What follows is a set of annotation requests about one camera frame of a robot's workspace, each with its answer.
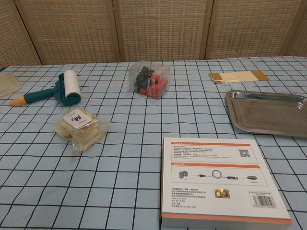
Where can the bag of cookies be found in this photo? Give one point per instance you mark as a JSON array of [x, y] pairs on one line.
[[79, 128]]

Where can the stainless steel tray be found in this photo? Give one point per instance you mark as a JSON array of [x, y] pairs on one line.
[[268, 112]]

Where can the clear bag of red black items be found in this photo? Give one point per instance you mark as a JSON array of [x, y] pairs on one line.
[[149, 80]]

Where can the blue checkered tablecloth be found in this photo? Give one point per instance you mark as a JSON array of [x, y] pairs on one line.
[[96, 167]]

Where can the woven rattan folding screen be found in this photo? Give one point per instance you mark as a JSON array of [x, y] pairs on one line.
[[153, 28]]

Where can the white orange product box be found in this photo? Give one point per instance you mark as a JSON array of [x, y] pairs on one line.
[[216, 179]]

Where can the tan envelope with tag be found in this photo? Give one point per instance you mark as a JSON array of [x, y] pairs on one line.
[[237, 77]]

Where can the teal lint roller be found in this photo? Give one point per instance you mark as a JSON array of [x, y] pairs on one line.
[[64, 89]]

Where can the beige plastic lid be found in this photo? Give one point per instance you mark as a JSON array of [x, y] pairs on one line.
[[8, 83]]

